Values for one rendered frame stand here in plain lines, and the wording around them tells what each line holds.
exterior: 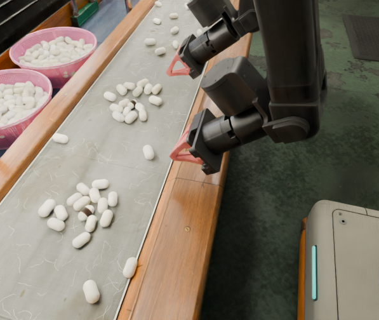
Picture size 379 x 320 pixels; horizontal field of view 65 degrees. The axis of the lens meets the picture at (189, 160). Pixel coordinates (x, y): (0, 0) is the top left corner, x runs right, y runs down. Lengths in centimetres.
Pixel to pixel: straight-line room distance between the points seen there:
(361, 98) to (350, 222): 130
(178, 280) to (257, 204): 106
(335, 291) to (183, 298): 69
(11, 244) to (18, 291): 9
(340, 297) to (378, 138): 122
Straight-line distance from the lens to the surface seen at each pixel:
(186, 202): 56
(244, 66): 41
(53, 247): 59
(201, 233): 53
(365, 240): 123
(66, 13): 143
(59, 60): 107
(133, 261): 52
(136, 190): 62
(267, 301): 132
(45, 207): 62
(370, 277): 116
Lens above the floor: 123
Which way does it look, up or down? 48 degrees down
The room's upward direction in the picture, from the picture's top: straight up
